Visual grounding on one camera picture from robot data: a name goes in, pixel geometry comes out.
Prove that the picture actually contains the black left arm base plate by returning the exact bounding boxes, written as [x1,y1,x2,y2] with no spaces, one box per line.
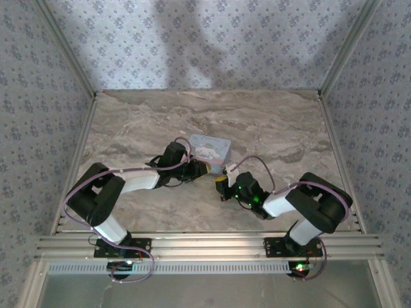
[93,236,152,259]

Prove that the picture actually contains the left controller board with LED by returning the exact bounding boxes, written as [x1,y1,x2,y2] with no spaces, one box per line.
[107,260,135,280]

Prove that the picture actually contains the aluminium table side rail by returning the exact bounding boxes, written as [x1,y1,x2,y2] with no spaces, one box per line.
[51,92,98,235]
[317,92,367,234]

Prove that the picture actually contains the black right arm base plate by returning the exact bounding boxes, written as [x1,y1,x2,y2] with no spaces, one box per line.
[262,236,324,259]

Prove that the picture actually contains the long aluminium mounting rail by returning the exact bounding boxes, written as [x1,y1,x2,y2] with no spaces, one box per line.
[33,233,385,260]

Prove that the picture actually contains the controller board with led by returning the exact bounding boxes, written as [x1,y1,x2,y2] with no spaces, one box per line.
[288,261,315,280]
[107,260,135,280]

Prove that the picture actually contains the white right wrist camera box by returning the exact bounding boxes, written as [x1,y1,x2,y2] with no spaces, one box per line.
[223,162,241,187]

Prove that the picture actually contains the right controller board with LED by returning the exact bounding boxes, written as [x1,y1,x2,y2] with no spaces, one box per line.
[288,261,315,280]

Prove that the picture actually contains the aluminium frame post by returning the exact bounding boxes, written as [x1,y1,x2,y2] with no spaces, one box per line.
[33,0,98,98]
[317,0,385,98]

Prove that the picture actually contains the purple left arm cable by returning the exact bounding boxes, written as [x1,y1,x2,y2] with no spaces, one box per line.
[62,136,194,230]

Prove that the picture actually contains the slotted grey cable duct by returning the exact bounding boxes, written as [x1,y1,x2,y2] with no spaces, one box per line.
[47,261,299,275]

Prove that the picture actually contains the light blue cartoon tin box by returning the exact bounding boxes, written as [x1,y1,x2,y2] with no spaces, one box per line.
[187,133,233,176]

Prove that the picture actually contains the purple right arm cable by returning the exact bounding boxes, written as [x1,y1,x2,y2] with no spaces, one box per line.
[232,155,353,225]

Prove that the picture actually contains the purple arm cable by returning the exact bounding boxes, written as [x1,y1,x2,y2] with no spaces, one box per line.
[232,155,353,225]
[62,136,194,230]

